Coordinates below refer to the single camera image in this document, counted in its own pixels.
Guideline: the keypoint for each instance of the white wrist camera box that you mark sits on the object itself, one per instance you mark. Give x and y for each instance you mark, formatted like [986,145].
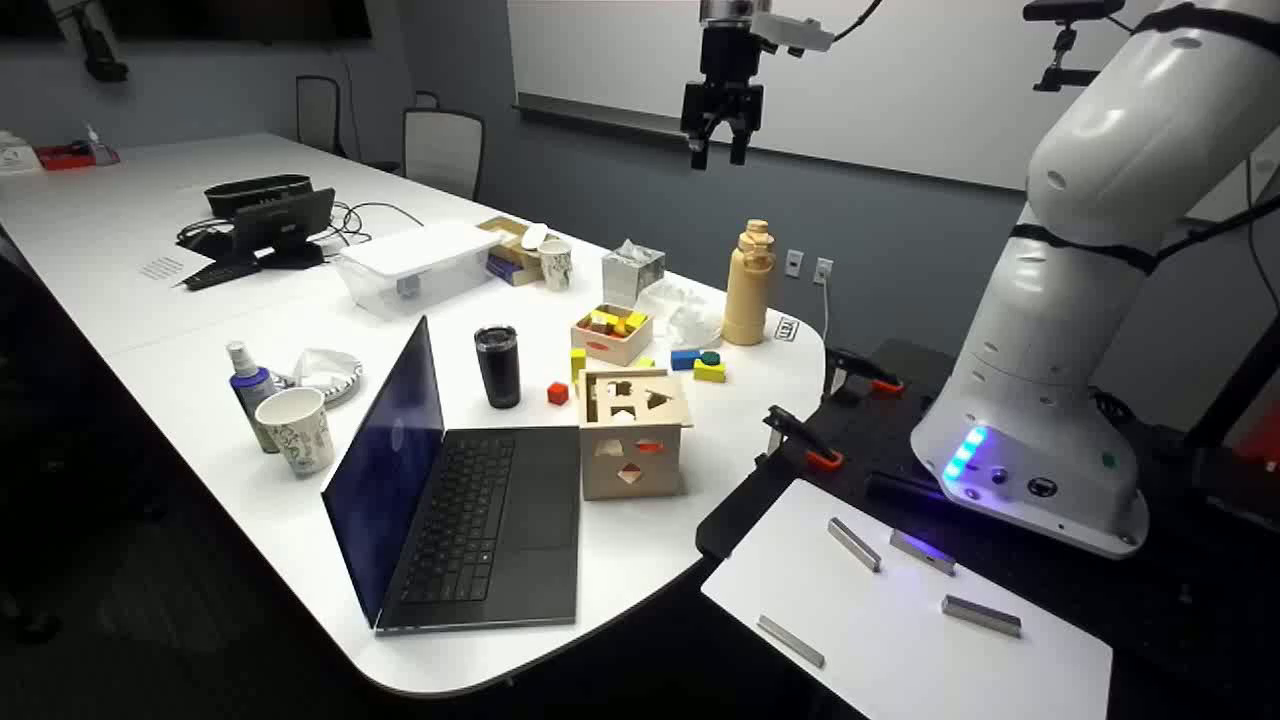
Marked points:
[796,33]

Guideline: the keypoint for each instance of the blue spray bottle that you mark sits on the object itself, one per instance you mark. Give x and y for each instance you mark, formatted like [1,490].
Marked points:
[251,391]

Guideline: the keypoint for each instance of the white wall outlet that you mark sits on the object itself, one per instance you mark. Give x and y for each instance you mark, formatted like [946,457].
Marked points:
[822,270]
[795,260]

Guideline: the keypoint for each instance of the grey office chair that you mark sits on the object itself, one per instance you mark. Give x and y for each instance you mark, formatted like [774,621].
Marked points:
[323,114]
[444,151]

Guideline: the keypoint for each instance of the small wooden block tray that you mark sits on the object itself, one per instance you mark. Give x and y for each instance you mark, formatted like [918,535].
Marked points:
[613,336]

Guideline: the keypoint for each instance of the black camera on mount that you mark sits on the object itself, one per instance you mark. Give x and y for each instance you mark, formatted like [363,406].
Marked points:
[1064,42]

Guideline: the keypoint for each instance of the clear plastic storage container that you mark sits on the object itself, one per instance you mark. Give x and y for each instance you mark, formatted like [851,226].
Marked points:
[415,264]

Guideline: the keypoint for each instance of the black tumbler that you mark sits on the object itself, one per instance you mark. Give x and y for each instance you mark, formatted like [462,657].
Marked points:
[499,366]

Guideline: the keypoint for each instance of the blue block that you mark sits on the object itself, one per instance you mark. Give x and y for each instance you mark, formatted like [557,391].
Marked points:
[686,358]

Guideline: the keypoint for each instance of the small cardboard box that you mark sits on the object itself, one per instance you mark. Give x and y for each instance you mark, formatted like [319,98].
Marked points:
[507,249]

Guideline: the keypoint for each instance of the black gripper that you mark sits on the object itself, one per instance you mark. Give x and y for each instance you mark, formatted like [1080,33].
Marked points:
[726,95]

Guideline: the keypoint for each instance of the yellow block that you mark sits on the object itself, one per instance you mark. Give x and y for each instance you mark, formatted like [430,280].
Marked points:
[708,369]

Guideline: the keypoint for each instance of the black tablet on stand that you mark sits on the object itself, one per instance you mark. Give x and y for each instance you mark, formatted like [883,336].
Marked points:
[272,232]

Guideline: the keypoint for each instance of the wall whiteboard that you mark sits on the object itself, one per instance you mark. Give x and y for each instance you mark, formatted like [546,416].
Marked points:
[922,83]

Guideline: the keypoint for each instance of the grey metal strip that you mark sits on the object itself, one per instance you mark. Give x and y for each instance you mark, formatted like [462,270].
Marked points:
[980,612]
[790,642]
[855,545]
[922,553]

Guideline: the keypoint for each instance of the red block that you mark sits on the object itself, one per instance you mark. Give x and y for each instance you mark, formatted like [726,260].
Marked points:
[557,393]

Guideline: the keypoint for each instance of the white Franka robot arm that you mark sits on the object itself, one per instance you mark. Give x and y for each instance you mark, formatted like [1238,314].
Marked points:
[1064,333]

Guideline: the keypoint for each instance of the black case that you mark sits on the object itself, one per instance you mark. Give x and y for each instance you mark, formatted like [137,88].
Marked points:
[258,193]

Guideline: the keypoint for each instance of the white crumpled cloth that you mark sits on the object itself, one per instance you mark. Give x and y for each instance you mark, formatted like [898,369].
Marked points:
[695,318]

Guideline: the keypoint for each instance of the white calibration board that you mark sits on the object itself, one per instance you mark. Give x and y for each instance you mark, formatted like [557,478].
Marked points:
[922,642]

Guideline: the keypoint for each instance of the tan insulated bottle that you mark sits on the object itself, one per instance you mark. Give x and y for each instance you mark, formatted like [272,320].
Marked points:
[749,303]

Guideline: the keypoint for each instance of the wooden shape sorter box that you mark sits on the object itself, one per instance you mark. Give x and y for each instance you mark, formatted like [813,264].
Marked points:
[634,442]

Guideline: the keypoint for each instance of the black and orange clamp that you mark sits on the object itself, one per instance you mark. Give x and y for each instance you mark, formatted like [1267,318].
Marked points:
[804,442]
[869,378]

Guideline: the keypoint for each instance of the white cup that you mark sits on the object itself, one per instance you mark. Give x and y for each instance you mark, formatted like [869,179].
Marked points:
[554,260]

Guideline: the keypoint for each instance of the patterned paper cup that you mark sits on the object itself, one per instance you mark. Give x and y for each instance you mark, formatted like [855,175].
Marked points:
[299,434]

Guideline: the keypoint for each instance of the white bowl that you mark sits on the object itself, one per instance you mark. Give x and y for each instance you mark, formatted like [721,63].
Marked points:
[328,378]

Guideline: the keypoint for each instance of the red tray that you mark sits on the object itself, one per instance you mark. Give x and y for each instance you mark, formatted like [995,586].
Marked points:
[75,152]

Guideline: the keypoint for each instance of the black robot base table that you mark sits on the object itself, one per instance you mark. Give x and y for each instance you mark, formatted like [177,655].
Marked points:
[1202,612]

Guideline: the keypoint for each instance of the dark open laptop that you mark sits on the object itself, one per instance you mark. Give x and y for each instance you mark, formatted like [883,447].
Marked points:
[453,525]

